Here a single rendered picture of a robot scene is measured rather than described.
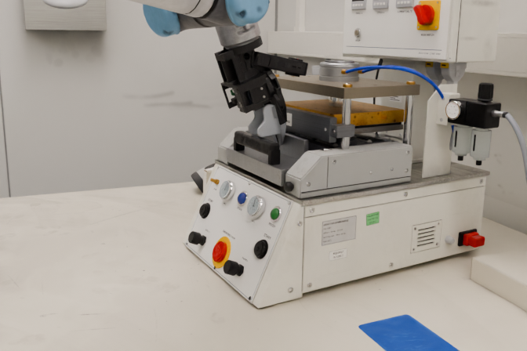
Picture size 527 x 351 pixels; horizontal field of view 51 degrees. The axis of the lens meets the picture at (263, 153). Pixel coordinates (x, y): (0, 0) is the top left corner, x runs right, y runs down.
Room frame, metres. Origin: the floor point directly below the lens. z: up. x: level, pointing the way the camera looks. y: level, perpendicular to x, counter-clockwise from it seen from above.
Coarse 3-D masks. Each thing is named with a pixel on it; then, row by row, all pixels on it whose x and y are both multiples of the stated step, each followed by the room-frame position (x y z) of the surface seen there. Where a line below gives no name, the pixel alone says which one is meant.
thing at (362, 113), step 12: (300, 108) 1.10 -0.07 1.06; (312, 108) 1.08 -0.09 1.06; (324, 108) 1.08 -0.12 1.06; (336, 108) 1.08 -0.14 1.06; (360, 108) 1.09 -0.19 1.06; (372, 108) 1.09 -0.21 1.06; (384, 108) 1.09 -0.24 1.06; (396, 108) 1.10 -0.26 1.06; (360, 120) 1.03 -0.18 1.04; (372, 120) 1.04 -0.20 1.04; (384, 120) 1.06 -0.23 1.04; (396, 120) 1.07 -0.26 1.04; (360, 132) 1.03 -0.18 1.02
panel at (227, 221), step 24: (216, 168) 1.16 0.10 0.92; (216, 192) 1.12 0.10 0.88; (240, 192) 1.04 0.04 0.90; (264, 192) 0.98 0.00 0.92; (216, 216) 1.07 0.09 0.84; (240, 216) 1.01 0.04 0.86; (264, 216) 0.95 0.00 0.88; (216, 240) 1.03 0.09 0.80; (240, 240) 0.97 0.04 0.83; (264, 240) 0.91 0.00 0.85; (216, 264) 0.99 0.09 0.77; (264, 264) 0.88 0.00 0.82; (240, 288) 0.91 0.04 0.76
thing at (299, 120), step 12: (288, 108) 1.11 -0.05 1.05; (288, 120) 1.10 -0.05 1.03; (300, 120) 1.06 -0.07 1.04; (312, 120) 1.03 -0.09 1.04; (324, 120) 1.00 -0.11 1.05; (336, 120) 0.99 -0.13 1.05; (300, 132) 1.06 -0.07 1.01; (312, 132) 1.03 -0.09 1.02; (324, 132) 0.99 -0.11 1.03; (336, 132) 0.96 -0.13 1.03; (348, 132) 0.97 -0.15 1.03
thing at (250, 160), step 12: (288, 144) 1.05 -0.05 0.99; (300, 144) 1.01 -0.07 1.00; (228, 156) 1.12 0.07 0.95; (240, 156) 1.07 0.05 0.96; (252, 156) 1.04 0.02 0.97; (264, 156) 1.04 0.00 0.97; (288, 156) 1.05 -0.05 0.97; (300, 156) 1.01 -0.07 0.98; (252, 168) 1.03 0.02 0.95; (264, 168) 0.99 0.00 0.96; (276, 168) 0.95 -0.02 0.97; (288, 168) 0.95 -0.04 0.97; (276, 180) 0.95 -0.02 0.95
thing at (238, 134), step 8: (240, 136) 1.07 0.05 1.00; (248, 136) 1.05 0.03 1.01; (256, 136) 1.03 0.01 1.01; (240, 144) 1.09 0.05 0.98; (248, 144) 1.04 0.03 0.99; (256, 144) 1.01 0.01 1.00; (264, 144) 0.99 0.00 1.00; (272, 144) 0.97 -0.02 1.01; (264, 152) 0.99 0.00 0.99; (272, 152) 0.97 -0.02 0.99; (272, 160) 0.97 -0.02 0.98
